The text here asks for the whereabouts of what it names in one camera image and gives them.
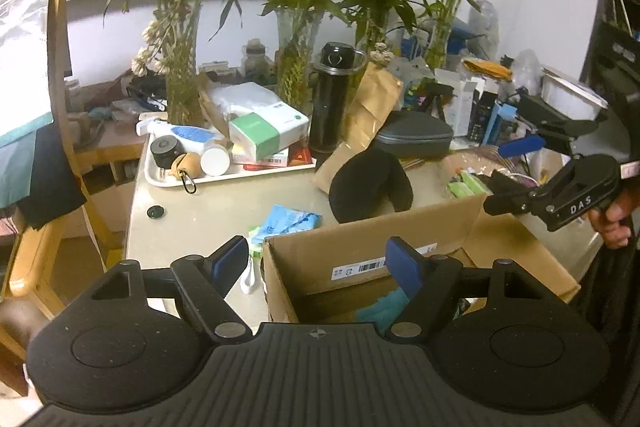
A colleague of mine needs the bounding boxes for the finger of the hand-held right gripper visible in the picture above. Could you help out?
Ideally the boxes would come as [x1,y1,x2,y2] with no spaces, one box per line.
[484,171,541,215]
[499,96,600,158]

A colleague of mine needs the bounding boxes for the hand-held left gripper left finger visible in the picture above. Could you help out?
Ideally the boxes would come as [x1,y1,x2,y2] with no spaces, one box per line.
[92,235,253,343]

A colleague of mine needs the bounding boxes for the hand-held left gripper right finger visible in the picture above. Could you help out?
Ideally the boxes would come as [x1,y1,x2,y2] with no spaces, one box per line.
[385,236,549,342]

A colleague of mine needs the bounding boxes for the brown cardboard box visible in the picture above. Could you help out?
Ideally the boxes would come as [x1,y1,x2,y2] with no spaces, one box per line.
[261,193,582,325]

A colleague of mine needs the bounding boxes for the black soft pad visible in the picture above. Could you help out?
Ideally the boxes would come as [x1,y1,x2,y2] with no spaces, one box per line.
[328,148,415,224]

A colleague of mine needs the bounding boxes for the person's right hand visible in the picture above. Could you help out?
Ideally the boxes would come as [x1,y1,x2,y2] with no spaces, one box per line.
[589,194,635,250]

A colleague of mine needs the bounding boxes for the white plastic piece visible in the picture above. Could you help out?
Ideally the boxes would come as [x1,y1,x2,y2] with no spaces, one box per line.
[240,257,258,295]

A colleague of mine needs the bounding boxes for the light blue carton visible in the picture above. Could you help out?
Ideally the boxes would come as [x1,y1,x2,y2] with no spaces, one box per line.
[485,102,518,142]

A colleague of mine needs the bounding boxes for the green packets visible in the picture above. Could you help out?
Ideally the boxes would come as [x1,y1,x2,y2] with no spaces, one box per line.
[447,169,493,200]

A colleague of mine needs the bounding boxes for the black carton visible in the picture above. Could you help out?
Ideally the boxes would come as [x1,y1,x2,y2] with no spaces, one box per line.
[467,89,498,140]

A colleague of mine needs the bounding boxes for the white bowl container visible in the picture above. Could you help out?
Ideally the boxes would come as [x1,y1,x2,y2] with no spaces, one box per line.
[542,67,608,120]

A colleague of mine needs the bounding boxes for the blue plastic packet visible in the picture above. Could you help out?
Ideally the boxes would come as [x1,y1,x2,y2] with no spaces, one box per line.
[260,204,323,240]

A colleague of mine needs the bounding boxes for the white carton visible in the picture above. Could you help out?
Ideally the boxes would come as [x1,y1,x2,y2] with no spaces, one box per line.
[435,69,486,138]

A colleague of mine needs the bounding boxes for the clear plastic bag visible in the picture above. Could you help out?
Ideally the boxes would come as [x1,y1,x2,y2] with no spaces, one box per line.
[467,0,501,58]
[510,49,546,95]

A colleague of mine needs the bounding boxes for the yellow bag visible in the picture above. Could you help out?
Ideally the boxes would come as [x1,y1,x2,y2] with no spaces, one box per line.
[462,58,513,80]

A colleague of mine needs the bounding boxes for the white capped bottle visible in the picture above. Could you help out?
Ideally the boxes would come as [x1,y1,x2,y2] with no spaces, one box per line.
[200,138,233,178]

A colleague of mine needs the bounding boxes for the white tray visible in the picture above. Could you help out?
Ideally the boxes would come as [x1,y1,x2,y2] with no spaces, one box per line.
[145,127,318,188]

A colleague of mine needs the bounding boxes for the tan pouch with carabiner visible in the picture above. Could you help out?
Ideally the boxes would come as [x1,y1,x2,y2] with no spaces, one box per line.
[170,152,203,195]

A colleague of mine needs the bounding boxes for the red flat box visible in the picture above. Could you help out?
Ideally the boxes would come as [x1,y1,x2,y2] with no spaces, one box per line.
[232,146,316,168]

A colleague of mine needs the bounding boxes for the grey zip case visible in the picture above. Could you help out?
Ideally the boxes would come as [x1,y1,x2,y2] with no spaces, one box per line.
[374,111,455,158]

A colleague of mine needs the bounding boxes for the person's dark clothing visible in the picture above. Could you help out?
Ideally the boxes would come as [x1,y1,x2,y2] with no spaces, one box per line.
[575,232,640,408]

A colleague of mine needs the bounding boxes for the black round speaker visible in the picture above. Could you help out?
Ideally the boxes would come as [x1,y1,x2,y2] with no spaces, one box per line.
[150,135,187,170]

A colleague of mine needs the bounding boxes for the blue white spray bottle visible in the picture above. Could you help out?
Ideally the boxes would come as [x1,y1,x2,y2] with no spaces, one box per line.
[136,117,223,155]

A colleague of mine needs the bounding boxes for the green white box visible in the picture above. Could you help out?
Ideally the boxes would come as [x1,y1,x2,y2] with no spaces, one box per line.
[228,102,311,162]

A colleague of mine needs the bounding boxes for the dark blue box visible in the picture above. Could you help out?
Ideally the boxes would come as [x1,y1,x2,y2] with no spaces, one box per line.
[400,34,432,64]

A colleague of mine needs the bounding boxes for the small brown paper bag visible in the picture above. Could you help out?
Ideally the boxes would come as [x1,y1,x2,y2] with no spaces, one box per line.
[197,74,231,138]

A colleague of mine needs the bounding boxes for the wooden side table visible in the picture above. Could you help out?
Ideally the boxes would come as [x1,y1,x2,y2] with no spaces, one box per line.
[65,72,151,253]

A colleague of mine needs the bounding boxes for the large brown paper bag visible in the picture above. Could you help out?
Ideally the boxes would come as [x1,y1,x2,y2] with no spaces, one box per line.
[314,63,405,194]

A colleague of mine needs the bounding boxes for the white tissue pack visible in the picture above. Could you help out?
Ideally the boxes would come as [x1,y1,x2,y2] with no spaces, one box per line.
[207,82,286,128]

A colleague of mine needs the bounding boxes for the black shelf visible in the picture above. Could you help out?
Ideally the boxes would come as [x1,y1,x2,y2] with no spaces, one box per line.
[582,0,640,108]

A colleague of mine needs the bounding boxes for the dried white flowers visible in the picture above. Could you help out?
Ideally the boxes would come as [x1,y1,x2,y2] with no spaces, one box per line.
[131,19,173,78]
[370,42,396,68]

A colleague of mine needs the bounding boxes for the black thermos bottle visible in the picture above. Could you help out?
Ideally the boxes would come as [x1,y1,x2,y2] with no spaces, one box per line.
[308,42,367,155]

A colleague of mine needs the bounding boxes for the grey box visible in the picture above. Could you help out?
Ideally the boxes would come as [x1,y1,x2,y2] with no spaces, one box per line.
[200,62,241,82]

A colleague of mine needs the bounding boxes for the dark glass jar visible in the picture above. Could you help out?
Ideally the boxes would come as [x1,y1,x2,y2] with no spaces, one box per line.
[241,39,273,85]

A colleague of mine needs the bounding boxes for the dark cloth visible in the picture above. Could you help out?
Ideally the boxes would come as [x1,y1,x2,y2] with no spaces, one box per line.
[15,122,86,230]

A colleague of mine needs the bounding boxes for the wooden chair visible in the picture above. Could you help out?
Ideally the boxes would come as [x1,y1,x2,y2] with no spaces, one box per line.
[0,0,146,400]

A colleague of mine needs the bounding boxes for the white teal cloth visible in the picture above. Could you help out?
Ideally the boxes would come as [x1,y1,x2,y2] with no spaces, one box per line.
[0,0,54,148]

